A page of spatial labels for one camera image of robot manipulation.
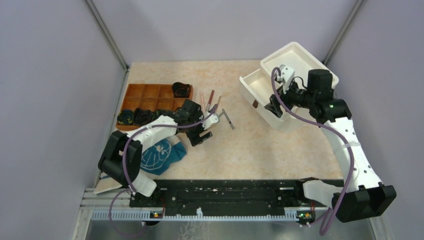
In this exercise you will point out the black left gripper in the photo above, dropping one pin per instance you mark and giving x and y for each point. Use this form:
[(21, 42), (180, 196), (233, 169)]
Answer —
[(195, 139)]

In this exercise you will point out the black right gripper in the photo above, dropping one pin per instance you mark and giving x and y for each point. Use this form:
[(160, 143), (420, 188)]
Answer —
[(273, 106)]

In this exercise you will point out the white pull-out drawer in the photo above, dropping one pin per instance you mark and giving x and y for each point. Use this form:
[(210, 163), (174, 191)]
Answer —
[(256, 89)]

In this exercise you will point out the white drawer organizer box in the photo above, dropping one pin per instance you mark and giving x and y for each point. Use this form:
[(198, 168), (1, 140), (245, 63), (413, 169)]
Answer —
[(294, 56)]

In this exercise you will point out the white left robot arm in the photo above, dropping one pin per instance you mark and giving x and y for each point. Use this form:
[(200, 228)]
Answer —
[(122, 155)]

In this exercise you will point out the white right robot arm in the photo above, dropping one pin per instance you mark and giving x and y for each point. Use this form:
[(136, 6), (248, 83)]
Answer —
[(363, 194)]

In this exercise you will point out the pink makeup pencil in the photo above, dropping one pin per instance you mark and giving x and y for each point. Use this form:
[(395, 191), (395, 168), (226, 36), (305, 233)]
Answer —
[(202, 98)]

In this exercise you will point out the maroon makeup pencil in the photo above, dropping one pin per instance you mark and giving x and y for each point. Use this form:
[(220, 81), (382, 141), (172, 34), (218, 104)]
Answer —
[(209, 103)]

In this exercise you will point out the houndstooth makeup pen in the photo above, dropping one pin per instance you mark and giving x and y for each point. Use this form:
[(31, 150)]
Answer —
[(228, 119)]

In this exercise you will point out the black coiled band top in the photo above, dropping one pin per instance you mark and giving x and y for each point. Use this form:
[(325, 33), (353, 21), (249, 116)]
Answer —
[(181, 90)]

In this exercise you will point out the black coiled band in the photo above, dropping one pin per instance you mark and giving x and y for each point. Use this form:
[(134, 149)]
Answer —
[(181, 90), (142, 117), (125, 117), (156, 114)]

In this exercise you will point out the black coiled band right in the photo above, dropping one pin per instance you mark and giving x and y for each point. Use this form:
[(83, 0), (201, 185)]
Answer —
[(156, 114)]

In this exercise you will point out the wooden compartment tray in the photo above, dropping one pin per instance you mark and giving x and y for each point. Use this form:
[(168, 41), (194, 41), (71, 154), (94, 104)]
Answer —
[(150, 97)]

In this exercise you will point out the black coiled band middle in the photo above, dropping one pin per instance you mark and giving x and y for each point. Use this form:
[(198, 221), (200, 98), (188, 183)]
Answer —
[(142, 117)]

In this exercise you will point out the teal patterned cloth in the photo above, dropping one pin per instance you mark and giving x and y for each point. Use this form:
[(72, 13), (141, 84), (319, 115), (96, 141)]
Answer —
[(158, 158)]

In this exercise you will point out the black coiled band left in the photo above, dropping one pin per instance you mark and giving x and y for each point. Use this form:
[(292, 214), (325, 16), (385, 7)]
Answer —
[(125, 117)]

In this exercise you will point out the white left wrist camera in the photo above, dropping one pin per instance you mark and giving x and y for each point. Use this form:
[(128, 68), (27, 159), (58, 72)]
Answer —
[(210, 120)]

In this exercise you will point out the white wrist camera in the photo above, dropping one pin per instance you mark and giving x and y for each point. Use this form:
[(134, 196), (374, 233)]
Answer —
[(210, 120), (285, 77)]

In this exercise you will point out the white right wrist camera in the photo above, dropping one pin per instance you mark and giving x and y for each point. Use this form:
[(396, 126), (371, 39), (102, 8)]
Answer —
[(285, 77)]

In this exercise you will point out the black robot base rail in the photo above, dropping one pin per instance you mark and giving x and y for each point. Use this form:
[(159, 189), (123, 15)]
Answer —
[(225, 198)]

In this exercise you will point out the grey slotted cable duct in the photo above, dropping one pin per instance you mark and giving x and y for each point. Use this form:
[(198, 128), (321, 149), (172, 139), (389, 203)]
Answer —
[(292, 214)]

